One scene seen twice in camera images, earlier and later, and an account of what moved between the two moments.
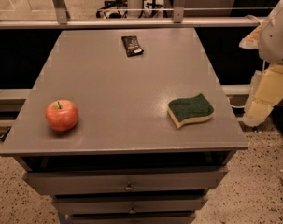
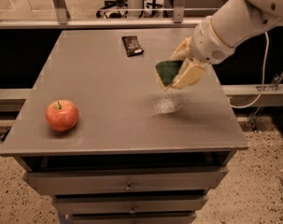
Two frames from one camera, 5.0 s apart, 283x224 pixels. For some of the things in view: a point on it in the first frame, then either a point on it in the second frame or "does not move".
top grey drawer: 184,181 does not move
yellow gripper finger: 268,88 → 191,73
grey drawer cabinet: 124,161 does not move
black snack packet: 132,45 does not move
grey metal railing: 177,20 does not move
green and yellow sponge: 184,110 → 166,71
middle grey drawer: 131,204 does not move
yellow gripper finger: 252,40 → 183,49
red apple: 62,115 does not move
